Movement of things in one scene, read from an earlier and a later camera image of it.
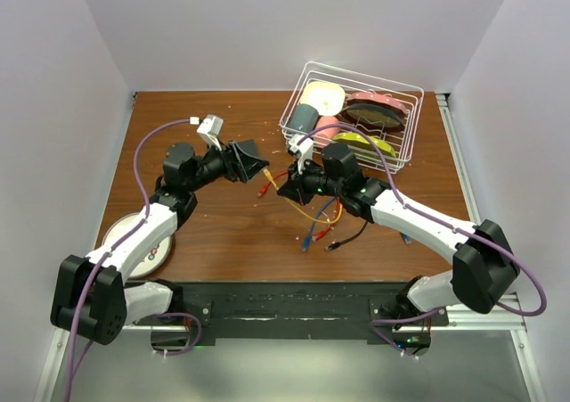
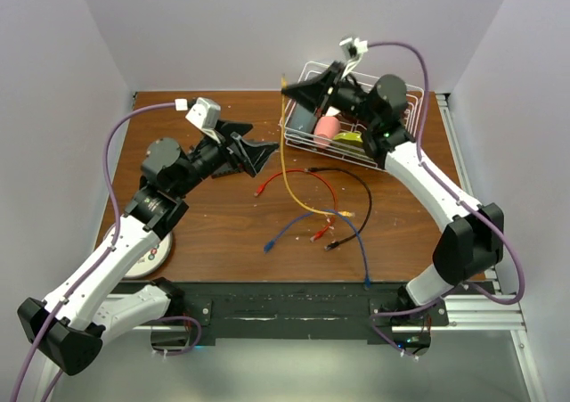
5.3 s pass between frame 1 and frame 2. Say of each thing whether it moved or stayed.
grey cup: stayed
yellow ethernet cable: moved
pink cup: stayed
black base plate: stayed
